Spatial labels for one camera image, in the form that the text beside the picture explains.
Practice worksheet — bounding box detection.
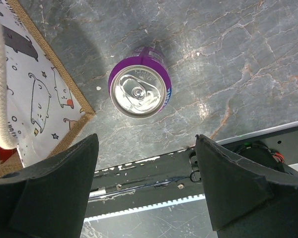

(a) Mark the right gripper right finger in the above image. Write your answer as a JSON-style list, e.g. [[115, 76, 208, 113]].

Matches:
[[195, 134, 298, 238]]

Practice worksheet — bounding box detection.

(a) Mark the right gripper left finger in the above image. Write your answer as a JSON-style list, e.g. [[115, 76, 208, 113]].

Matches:
[[0, 134, 99, 238]]

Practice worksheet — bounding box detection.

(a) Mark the purple Fanta can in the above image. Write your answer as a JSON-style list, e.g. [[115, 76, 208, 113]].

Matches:
[[108, 47, 172, 119]]

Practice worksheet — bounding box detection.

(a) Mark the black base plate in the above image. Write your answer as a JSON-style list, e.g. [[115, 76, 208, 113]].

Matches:
[[85, 121, 298, 218]]

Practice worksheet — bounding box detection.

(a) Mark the blue slotted cable duct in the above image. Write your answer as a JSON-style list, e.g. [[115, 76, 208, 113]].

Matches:
[[84, 194, 206, 222]]

